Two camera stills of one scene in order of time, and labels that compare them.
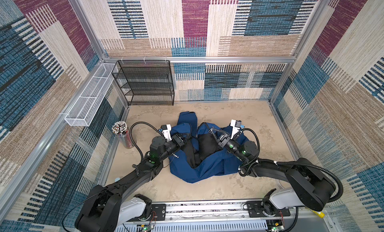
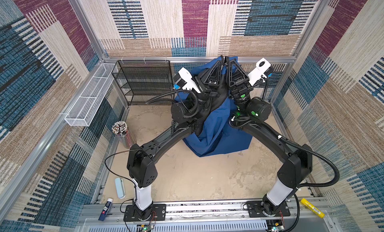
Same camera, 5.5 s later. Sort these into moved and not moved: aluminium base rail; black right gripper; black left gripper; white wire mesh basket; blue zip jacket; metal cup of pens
Moved: blue zip jacket; black right gripper; black left gripper
Not moved: metal cup of pens; aluminium base rail; white wire mesh basket
